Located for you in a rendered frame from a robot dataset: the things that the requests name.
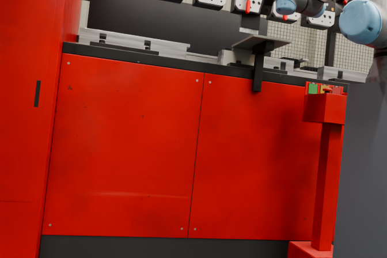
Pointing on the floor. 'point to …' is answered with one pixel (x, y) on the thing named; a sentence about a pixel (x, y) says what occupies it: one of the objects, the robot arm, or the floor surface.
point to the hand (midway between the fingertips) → (254, 2)
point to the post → (330, 47)
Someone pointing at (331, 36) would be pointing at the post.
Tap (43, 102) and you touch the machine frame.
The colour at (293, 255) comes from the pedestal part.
